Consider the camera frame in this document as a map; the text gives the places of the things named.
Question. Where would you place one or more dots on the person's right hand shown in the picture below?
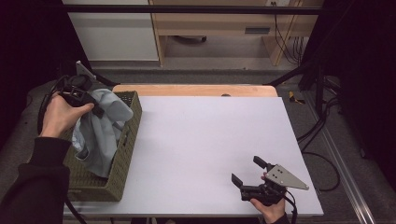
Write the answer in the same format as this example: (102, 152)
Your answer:
(272, 211)

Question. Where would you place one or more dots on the light blue cloth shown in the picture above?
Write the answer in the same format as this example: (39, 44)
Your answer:
(99, 140)

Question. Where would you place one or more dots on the metal floor rail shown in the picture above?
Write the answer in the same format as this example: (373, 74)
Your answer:
(342, 161)

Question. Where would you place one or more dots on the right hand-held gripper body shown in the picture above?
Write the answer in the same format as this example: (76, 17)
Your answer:
(269, 191)

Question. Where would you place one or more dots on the olive woven basket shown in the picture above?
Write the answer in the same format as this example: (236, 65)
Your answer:
(120, 174)

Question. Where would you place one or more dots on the white cabinet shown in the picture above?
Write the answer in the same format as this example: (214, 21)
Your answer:
(115, 34)

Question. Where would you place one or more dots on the yellow and black tool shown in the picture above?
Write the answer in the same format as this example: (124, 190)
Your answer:
(293, 98)

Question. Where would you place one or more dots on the black slanted stand leg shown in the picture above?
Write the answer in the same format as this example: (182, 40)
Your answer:
(289, 74)

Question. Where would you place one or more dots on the black horizontal frame bar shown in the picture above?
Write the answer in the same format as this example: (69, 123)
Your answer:
(186, 9)

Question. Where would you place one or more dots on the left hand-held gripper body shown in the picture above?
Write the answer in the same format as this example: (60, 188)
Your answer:
(77, 91)

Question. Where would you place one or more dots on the person's left hand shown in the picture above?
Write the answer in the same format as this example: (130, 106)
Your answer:
(59, 116)

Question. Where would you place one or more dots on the wooden desk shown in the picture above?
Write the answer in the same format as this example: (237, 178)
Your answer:
(218, 23)

